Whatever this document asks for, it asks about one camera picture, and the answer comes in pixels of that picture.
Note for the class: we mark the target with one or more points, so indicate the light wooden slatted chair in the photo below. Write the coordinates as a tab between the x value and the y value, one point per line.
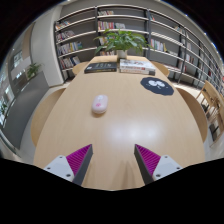
210	96

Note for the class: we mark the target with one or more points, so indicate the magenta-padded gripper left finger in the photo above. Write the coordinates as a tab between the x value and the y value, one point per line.
60	165

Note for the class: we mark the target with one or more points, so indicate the pink white computer mouse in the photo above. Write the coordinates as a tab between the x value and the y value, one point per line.
99	104

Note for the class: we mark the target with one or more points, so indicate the grey shelf unit with books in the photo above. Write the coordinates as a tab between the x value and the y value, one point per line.
80	38

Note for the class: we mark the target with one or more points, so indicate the small background potted plant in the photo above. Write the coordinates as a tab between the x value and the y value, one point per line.
33	69

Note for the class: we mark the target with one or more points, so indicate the dark printed mouse pad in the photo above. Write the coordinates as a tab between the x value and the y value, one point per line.
156	86

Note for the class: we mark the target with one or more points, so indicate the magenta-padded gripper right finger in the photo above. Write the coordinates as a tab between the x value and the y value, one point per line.
165	164

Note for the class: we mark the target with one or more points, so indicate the green potted plant white pot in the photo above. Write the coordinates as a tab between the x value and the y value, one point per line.
121	41

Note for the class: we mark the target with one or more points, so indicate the black book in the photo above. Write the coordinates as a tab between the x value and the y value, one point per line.
100	67

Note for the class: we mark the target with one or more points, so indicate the white illustrated book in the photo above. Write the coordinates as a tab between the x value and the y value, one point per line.
136	64

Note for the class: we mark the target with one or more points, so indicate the white book with dark spine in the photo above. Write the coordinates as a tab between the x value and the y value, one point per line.
136	72

